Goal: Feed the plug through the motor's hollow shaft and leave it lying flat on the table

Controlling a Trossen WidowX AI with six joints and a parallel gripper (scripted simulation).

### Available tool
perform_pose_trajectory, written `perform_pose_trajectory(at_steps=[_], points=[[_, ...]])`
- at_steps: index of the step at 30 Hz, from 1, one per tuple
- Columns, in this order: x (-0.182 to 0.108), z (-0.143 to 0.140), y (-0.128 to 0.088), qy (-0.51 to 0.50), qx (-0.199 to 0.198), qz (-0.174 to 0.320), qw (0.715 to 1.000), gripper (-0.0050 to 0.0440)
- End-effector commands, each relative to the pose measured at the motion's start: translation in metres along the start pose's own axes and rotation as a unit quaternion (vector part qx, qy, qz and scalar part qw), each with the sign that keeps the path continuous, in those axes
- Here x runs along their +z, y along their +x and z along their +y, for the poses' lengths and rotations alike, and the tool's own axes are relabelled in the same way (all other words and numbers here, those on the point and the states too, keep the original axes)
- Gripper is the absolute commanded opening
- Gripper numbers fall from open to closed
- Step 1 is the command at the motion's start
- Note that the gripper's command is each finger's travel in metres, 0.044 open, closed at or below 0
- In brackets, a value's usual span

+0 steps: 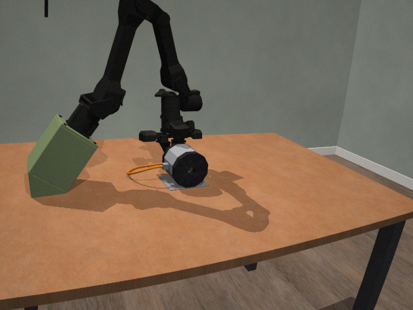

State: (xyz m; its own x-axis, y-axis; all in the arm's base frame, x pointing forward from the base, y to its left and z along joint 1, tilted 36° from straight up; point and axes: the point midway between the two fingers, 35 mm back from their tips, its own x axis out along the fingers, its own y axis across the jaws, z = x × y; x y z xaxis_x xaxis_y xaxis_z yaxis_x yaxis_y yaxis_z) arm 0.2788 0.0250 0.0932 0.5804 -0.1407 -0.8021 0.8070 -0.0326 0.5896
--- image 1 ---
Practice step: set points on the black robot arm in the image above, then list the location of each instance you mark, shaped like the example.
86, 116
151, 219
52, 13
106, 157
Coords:
108, 94

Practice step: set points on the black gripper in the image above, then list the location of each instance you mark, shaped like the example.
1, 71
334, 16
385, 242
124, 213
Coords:
162, 137

